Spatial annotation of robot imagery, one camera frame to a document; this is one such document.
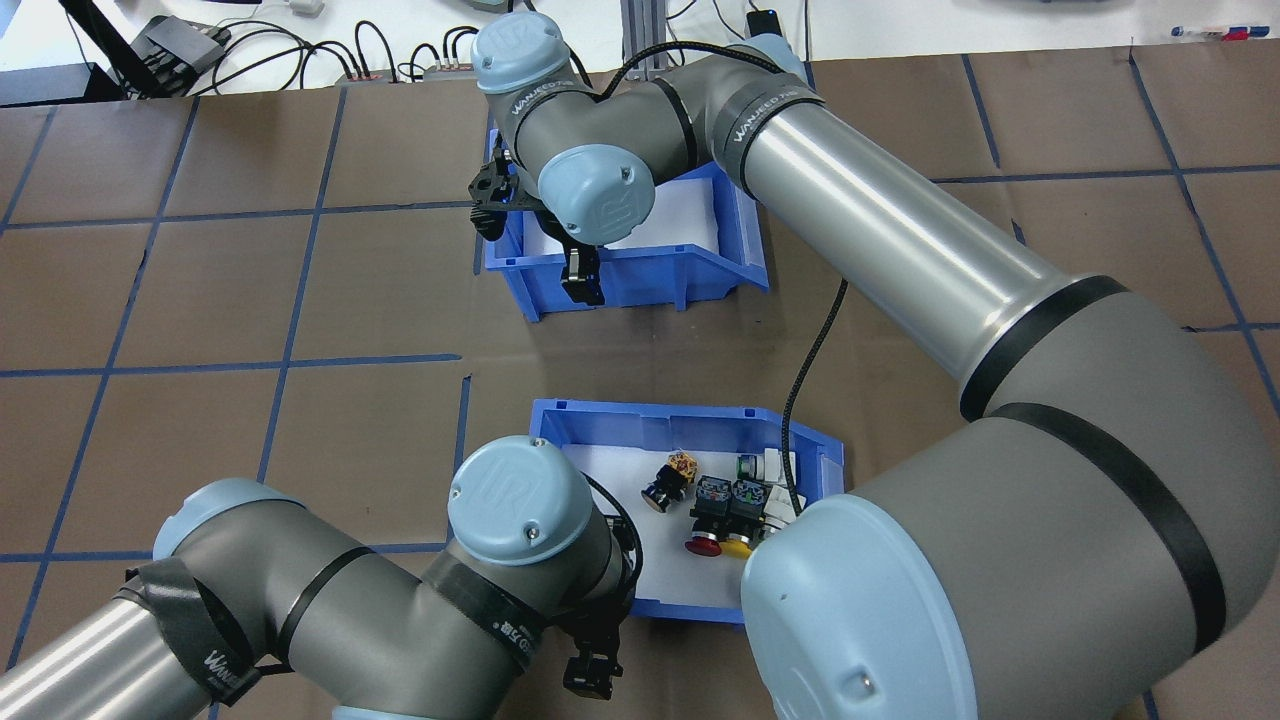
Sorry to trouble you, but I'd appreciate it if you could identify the yellow mushroom button switch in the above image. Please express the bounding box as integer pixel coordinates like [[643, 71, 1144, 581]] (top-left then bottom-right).
[[722, 478, 769, 559]]

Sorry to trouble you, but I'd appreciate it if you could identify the black knob selector switch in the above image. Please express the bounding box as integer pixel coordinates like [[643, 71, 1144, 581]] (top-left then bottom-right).
[[640, 450, 699, 514]]

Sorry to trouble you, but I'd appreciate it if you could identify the dark grey box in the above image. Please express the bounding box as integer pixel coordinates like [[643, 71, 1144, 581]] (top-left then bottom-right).
[[130, 15, 231, 73]]

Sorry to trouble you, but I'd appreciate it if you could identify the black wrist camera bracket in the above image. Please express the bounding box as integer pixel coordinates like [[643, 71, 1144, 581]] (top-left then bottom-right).
[[467, 145, 546, 241]]

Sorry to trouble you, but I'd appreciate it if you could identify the black stand base plate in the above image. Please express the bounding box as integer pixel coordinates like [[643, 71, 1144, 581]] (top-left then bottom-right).
[[0, 62, 101, 106]]

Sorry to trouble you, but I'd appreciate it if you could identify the white side desk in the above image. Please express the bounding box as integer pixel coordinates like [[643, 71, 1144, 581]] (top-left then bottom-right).
[[0, 0, 1280, 101]]

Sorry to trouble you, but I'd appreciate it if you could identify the green white push button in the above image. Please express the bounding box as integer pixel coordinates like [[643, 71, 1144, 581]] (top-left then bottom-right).
[[736, 452, 801, 493]]

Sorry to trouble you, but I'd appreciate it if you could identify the aluminium profile post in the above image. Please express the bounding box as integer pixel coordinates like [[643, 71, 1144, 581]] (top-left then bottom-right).
[[620, 0, 669, 73]]

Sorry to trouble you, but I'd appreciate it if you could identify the blue bin with capacitors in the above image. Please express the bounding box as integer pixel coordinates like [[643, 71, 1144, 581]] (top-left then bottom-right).
[[483, 125, 771, 323]]

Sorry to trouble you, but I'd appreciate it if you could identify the blue bin with buttons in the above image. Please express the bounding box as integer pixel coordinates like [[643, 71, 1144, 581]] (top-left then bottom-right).
[[528, 398, 846, 626]]

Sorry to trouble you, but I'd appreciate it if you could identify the red mushroom button switch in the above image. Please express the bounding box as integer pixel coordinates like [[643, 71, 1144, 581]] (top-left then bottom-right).
[[685, 476, 733, 558]]

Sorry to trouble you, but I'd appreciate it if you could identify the blue red marker pen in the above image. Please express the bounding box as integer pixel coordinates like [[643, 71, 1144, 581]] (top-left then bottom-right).
[[1170, 24, 1280, 43]]

